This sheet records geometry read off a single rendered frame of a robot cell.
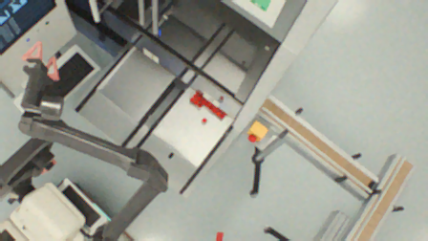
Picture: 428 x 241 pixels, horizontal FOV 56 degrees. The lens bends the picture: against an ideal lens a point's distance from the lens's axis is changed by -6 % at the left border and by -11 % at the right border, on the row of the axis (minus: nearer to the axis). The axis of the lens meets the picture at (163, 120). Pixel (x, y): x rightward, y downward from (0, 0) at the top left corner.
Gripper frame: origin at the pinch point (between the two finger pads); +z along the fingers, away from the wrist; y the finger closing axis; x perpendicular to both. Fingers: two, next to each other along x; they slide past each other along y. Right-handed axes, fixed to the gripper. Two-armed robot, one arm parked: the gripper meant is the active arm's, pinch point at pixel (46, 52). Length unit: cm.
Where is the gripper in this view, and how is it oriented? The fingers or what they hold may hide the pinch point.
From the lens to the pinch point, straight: 138.7
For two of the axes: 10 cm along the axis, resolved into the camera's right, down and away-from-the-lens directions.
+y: -2.5, -4.1, -8.8
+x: -9.6, -0.4, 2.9
